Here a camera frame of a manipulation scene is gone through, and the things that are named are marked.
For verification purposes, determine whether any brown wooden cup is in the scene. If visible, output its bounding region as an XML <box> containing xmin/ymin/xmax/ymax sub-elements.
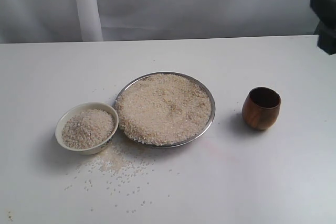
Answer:
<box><xmin>242</xmin><ymin>87</ymin><xmax>281</xmax><ymax>131</ymax></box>

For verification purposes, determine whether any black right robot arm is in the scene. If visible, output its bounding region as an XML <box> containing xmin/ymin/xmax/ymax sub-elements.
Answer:
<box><xmin>310</xmin><ymin>0</ymin><xmax>335</xmax><ymax>55</ymax></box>

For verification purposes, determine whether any round metal rice tray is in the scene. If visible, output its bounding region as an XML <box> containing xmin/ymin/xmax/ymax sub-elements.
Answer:
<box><xmin>114</xmin><ymin>72</ymin><xmax>216</xmax><ymax>148</ymax></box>

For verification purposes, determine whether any white ceramic rice bowl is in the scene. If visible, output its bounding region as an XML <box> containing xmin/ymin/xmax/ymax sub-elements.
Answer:
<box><xmin>55</xmin><ymin>102</ymin><xmax>119</xmax><ymax>155</ymax></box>

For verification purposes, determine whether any spilled rice grains pile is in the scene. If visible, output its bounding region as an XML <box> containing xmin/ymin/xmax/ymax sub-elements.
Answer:
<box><xmin>61</xmin><ymin>142</ymin><xmax>188</xmax><ymax>216</ymax></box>

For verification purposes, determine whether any white curtain backdrop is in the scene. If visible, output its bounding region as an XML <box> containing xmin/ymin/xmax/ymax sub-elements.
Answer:
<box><xmin>1</xmin><ymin>0</ymin><xmax>318</xmax><ymax>43</ymax></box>

